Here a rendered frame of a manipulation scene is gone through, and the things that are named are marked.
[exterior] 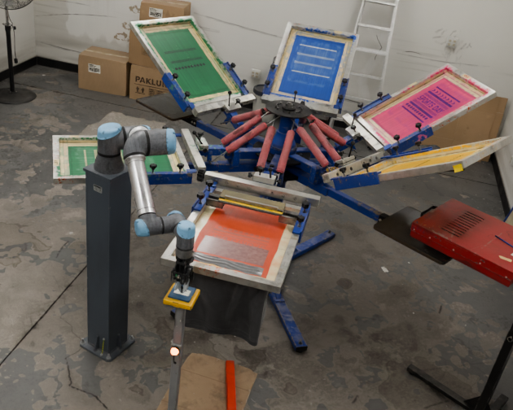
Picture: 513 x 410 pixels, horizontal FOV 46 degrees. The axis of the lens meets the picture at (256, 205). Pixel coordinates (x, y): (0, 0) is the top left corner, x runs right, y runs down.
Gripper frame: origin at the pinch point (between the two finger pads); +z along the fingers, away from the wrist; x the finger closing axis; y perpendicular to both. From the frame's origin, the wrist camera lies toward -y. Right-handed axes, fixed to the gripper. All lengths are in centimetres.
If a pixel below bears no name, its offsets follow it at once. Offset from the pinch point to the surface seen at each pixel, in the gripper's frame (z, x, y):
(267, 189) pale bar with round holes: -5, 16, -99
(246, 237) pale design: 2, 15, -57
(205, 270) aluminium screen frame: -0.4, 5.1, -17.2
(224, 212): 2, -3, -76
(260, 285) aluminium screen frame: 0.2, 31.5, -17.2
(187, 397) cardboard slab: 96, 0, -28
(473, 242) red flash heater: -13, 129, -79
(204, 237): 2.2, -4.7, -47.3
